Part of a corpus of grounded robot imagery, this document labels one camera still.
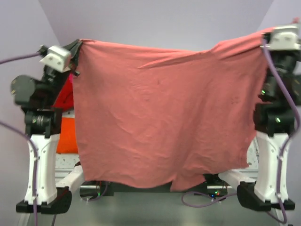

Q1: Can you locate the salmon pink t shirt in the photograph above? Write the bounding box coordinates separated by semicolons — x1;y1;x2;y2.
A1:
72;18;301;192

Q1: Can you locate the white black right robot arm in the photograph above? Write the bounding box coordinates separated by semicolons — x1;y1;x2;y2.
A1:
219;46;301;211

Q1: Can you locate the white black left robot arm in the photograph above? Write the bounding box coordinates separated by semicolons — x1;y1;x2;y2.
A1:
10;40;82;215

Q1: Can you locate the red t shirt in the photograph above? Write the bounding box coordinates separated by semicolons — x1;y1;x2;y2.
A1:
53;78;73;111

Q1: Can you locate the folded orange t shirt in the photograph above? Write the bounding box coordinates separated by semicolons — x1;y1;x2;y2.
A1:
56;117;78;154

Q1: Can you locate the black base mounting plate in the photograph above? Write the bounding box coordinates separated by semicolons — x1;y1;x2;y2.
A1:
79;174;231;200

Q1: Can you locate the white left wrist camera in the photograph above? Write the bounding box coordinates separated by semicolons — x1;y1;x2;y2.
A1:
40;46;71;73

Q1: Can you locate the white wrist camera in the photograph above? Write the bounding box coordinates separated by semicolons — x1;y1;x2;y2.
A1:
40;46;71;73
261;23;301;51

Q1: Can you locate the aluminium extrusion rail frame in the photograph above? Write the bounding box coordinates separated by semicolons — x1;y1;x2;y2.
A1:
16;136;290;226

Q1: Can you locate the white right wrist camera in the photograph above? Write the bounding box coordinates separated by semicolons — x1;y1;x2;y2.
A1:
261;23;301;51

